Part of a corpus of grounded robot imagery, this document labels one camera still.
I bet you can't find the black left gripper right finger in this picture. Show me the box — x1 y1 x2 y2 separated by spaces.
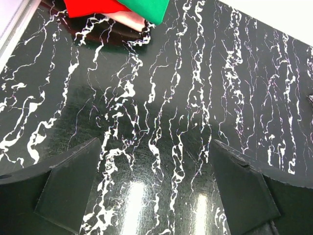
210 140 313 235

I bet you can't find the pink folded t-shirt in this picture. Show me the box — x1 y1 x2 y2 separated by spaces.
104 11 145 32

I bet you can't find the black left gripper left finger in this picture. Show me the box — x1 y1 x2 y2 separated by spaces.
0 138 101 233

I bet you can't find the green folded t-shirt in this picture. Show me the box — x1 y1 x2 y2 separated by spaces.
118 0 170 25

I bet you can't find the red folded t-shirt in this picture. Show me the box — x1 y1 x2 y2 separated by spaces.
64 0 131 18

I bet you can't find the aluminium frame post left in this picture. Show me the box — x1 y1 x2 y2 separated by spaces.
0 0 41 70

